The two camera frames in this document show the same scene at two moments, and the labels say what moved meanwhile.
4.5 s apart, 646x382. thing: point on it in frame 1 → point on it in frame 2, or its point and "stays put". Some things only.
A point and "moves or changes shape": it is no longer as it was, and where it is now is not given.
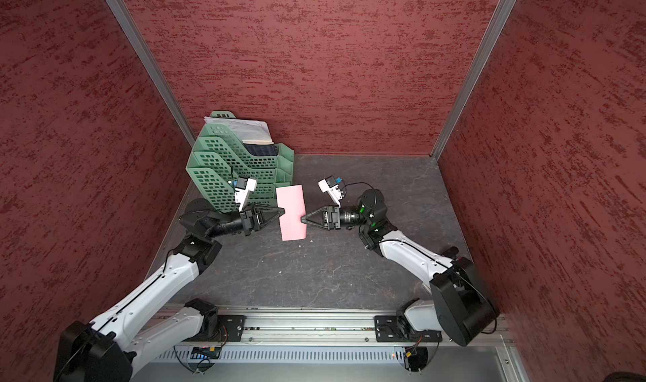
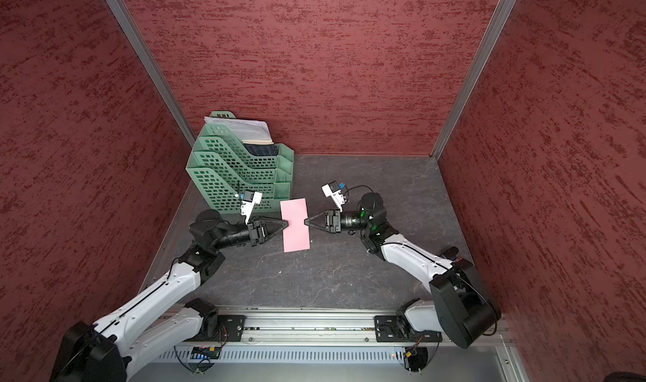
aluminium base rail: [317, 324] stays put
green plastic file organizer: [219, 160] stays put
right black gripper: [331, 214] stays put
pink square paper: [292, 198] moves or changes shape
